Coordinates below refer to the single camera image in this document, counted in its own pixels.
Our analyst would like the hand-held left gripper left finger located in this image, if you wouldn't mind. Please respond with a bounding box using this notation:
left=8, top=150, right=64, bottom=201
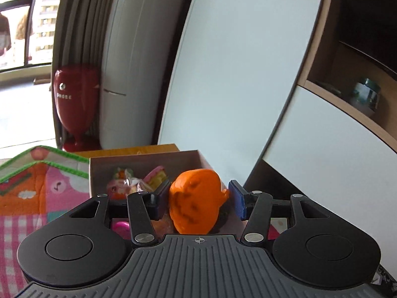
left=69, top=178, right=172, bottom=245

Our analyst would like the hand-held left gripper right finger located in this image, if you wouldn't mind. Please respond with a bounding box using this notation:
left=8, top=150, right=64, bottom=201
left=229, top=180, right=330, bottom=245

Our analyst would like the orange pumpkin toy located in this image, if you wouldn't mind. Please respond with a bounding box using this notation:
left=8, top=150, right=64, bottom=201
left=168, top=168, right=230, bottom=234

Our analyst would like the pink cardboard box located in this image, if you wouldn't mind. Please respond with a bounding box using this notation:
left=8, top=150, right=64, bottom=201
left=89, top=149, right=290, bottom=240

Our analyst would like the pink and yellow cake toy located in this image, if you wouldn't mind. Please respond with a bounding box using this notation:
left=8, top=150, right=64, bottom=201
left=143, top=167, right=170, bottom=193

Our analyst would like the clear plastic wrapper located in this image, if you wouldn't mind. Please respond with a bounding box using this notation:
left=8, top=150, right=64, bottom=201
left=124, top=174, right=147, bottom=193

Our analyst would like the pink toy piece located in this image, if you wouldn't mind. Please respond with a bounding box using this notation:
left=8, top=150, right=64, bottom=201
left=112, top=220, right=131, bottom=240

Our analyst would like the pink plastic piece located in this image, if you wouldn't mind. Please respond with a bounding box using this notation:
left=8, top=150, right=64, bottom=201
left=267, top=223, right=290, bottom=240

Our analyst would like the red glossy appliance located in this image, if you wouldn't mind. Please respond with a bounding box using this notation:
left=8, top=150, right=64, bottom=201
left=54, top=65, right=101, bottom=152

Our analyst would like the colourful play mat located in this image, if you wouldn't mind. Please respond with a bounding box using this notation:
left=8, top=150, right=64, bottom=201
left=0, top=145, right=94, bottom=298

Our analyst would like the white and brown cabinet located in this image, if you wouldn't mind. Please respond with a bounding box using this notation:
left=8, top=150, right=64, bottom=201
left=158, top=0, right=397, bottom=286

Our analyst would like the glass jar with label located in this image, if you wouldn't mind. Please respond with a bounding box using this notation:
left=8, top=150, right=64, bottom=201
left=350, top=78, right=381, bottom=117

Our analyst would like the grey curtain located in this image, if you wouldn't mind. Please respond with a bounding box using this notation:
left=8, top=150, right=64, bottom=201
left=53, top=0, right=125, bottom=149

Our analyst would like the hanging fuzzy tan item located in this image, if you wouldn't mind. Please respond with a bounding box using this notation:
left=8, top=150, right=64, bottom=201
left=15, top=14, right=30, bottom=41

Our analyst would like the black window frame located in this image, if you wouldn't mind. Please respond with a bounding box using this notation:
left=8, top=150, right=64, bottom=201
left=0, top=0, right=60, bottom=69

